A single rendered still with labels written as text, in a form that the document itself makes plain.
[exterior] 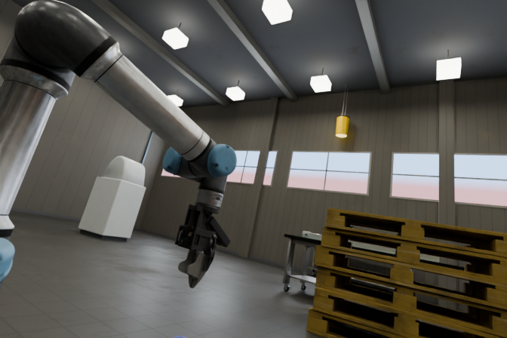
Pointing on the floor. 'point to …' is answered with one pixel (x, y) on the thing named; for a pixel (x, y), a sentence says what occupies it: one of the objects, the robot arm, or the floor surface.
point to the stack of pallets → (330, 284)
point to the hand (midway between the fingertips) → (195, 282)
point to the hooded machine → (115, 201)
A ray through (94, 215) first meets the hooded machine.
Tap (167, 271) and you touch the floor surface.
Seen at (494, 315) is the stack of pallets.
